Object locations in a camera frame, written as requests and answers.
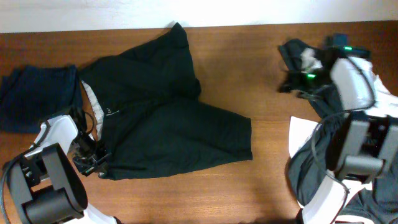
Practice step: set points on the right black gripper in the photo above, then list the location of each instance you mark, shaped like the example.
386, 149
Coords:
299, 80

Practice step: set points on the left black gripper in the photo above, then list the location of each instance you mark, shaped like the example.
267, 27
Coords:
88, 167

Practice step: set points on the black shorts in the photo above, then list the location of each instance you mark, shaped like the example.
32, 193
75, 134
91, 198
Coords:
149, 115

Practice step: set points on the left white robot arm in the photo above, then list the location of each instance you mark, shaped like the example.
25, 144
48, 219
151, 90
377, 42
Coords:
44, 181

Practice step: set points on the folded navy blue garment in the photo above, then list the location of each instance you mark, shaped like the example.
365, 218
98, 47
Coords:
32, 94

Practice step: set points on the dark grey garment pile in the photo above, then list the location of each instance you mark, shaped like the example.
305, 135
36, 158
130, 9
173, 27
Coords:
317, 149

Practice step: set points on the white garment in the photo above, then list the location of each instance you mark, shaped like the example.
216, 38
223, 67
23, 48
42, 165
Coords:
385, 96

